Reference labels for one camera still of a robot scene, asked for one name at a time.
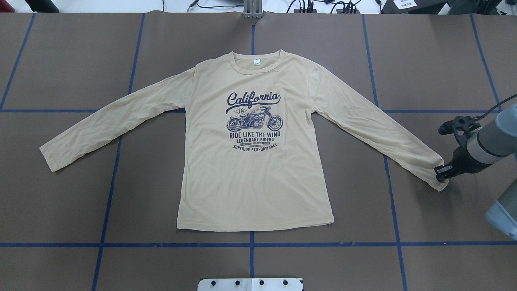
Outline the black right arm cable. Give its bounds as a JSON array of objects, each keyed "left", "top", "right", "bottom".
[{"left": 472, "top": 93, "right": 517, "bottom": 122}]

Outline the aluminium frame post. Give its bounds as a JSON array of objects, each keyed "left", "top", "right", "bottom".
[{"left": 243, "top": 0, "right": 263, "bottom": 19}]

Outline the white pedestal column base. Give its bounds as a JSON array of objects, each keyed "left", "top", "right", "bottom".
[{"left": 197, "top": 277, "right": 304, "bottom": 291}]

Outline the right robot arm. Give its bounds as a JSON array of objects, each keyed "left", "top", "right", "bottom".
[{"left": 434, "top": 104, "right": 517, "bottom": 240}]

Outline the beige long-sleeve printed shirt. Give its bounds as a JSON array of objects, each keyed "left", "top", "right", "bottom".
[{"left": 40, "top": 50, "right": 448, "bottom": 232}]

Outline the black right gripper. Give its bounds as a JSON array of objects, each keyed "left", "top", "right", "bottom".
[{"left": 434, "top": 147, "right": 492, "bottom": 182}]

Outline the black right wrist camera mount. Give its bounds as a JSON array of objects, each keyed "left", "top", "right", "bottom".
[{"left": 438, "top": 116, "right": 482, "bottom": 149}]

